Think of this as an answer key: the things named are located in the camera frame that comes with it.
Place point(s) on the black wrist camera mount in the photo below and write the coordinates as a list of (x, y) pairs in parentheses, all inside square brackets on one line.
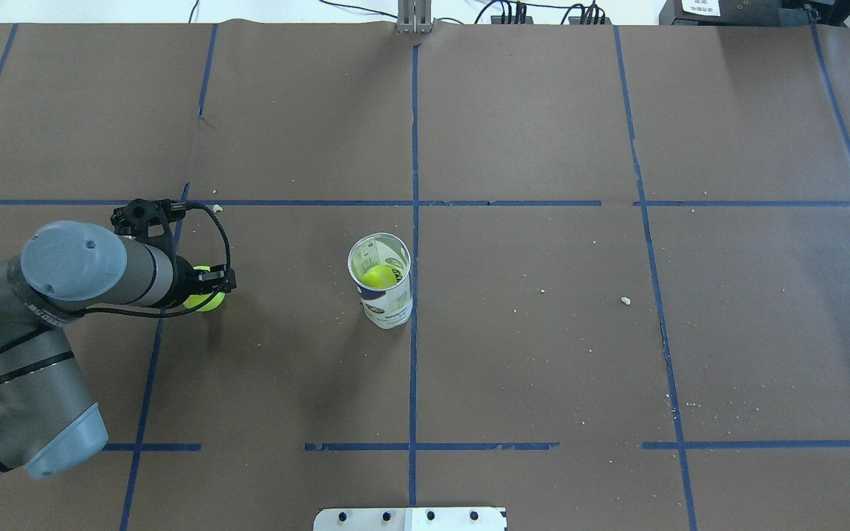
[(149, 222)]

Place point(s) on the white metal base plate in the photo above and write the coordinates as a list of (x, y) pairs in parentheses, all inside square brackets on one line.
[(412, 518)]

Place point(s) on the clear tennis ball can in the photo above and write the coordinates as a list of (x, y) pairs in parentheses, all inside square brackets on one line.
[(392, 307)]

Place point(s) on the yellow-green tennis ball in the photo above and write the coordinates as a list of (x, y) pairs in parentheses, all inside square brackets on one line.
[(204, 302)]

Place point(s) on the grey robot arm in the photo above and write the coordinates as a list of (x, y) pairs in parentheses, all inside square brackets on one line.
[(49, 421)]

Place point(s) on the grey aluminium post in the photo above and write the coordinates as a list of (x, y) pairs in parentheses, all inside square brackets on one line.
[(414, 16)]

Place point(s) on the black equipment box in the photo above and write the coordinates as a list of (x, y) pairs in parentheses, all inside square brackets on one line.
[(753, 13)]

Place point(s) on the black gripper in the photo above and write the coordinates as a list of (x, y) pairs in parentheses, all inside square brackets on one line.
[(186, 283)]

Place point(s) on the tennis ball inside can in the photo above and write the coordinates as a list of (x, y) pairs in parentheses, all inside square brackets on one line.
[(381, 277)]

